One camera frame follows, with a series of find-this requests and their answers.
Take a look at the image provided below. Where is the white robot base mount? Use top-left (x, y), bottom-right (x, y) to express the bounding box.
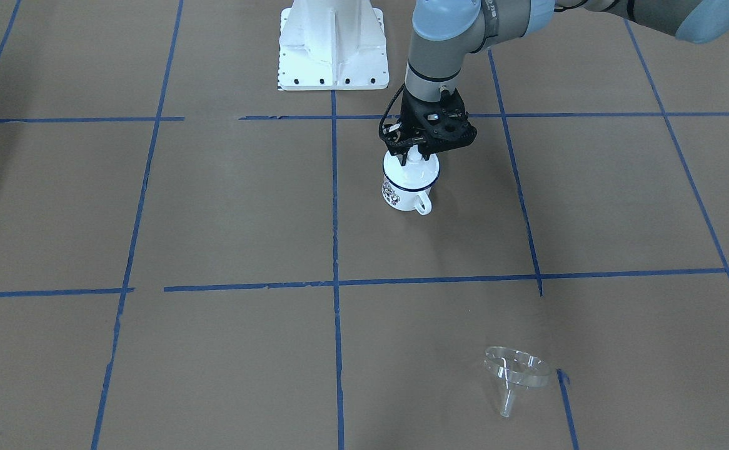
top-left (277, 1), bottom-right (390, 91)

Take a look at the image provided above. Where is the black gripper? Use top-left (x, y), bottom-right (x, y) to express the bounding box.
top-left (379, 86), bottom-right (477, 166)

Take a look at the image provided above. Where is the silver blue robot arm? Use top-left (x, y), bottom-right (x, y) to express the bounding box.
top-left (379, 1), bottom-right (729, 165)

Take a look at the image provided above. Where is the white enamel cup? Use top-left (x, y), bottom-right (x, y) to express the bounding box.
top-left (381, 146), bottom-right (441, 216)

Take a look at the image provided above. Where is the clear plastic funnel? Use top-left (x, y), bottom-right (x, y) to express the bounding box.
top-left (483, 346), bottom-right (553, 418)

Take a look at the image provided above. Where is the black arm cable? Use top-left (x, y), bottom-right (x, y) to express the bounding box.
top-left (380, 86), bottom-right (406, 133)

